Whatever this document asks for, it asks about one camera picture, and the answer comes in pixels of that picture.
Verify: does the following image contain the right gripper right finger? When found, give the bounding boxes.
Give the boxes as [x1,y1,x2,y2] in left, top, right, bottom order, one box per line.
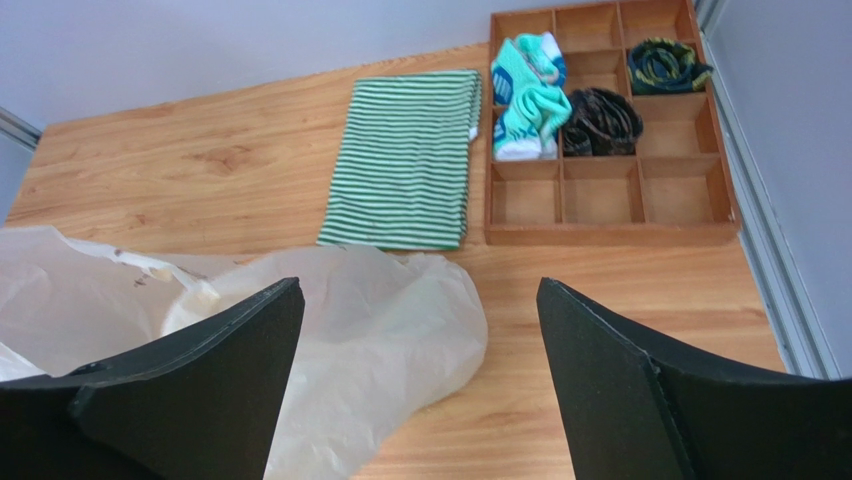
[537,278,851,479]

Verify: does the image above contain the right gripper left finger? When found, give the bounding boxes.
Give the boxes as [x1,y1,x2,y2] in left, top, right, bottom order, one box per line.
[1,278,305,479]

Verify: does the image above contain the banana print plastic bag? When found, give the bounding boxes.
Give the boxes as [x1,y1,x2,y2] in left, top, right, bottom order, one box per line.
[1,226,488,479]

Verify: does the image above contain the wooden compartment tray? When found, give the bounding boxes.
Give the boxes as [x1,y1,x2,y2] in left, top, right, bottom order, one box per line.
[484,1,741,246]

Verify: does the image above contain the green striped cloth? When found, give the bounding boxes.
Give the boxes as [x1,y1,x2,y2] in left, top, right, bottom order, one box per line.
[317,69,482,251]

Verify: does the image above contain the teal white socks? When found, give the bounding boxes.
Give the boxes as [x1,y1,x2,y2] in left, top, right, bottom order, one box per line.
[491,31,573,161]

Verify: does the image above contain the right aluminium frame rail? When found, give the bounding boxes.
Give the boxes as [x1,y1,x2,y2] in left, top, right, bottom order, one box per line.
[693,1,846,380]

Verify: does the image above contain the aluminium frame rail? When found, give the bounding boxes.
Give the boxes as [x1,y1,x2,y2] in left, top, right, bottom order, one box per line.
[0,107,42,152]
[693,1,846,380]

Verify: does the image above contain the black green cable bundle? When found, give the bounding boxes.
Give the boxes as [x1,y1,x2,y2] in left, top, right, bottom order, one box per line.
[626,37,715,96]

